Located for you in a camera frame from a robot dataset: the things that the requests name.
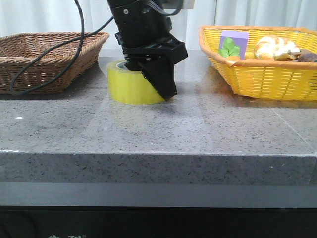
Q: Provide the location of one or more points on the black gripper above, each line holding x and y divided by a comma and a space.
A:
154, 61

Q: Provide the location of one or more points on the yellow tape roll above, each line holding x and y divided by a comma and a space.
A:
130, 87

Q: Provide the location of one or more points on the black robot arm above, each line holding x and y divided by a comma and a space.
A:
144, 33

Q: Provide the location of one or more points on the orange toy carrot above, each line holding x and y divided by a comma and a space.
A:
233, 58

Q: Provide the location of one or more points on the purple box with leaf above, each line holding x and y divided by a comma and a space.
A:
233, 43

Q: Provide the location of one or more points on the yellow wicker basket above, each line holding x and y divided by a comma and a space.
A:
280, 80

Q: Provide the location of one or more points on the toy croissant bread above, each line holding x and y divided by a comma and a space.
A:
273, 47

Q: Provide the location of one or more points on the brown wicker basket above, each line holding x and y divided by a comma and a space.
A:
16, 51

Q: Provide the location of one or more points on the white curtain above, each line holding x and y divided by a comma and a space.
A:
32, 16

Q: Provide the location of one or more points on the dark brown toy item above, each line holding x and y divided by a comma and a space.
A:
307, 56

